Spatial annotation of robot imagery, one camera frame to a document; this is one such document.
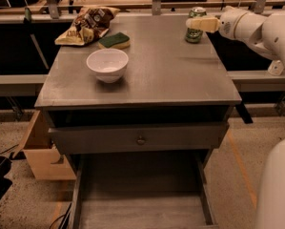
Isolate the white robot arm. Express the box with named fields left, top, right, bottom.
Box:
left=186, top=6, right=285, bottom=229

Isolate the round metal drawer knob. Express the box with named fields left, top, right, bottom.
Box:
left=136, top=135, right=146, bottom=145

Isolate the white bowl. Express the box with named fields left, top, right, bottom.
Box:
left=86, top=49, right=129, bottom=83

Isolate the light wooden box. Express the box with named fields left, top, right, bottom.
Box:
left=12, top=111, right=76, bottom=180

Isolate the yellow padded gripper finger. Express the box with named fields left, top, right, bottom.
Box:
left=186, top=15, right=220, bottom=32

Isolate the green soda can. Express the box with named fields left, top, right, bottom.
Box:
left=185, top=7, right=207, bottom=44

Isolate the grey cabinet with drawers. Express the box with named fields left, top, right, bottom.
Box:
left=36, top=14, right=241, bottom=229

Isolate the green yellow sponge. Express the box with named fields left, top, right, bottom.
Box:
left=98, top=32, right=130, bottom=49

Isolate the brown yellow chip bag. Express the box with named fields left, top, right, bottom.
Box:
left=54, top=6, right=120, bottom=46

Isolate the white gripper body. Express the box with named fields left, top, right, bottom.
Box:
left=218, top=6, right=253, bottom=42

